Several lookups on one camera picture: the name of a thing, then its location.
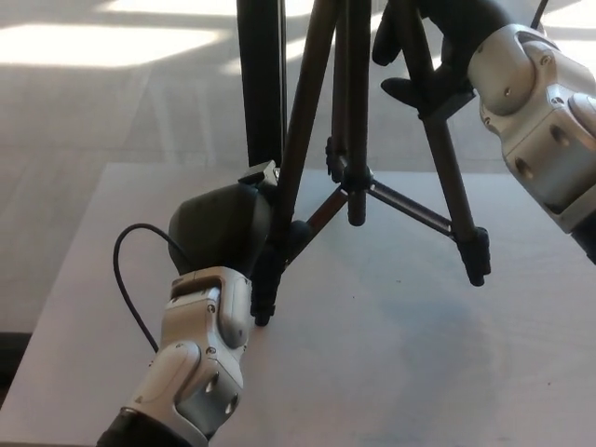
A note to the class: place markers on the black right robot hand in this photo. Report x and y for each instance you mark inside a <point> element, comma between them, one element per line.
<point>465,23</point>

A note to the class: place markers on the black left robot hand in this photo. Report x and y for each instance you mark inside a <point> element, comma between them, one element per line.
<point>219,228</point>

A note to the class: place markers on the brown tripod with black feet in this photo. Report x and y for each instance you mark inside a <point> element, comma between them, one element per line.
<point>307,93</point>

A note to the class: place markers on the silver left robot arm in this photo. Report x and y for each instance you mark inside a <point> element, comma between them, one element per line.
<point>195,363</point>

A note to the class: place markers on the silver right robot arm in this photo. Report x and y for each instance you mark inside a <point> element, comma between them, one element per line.
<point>535,116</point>

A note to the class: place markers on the black vertical post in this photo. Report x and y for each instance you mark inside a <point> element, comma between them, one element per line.
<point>261,93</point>

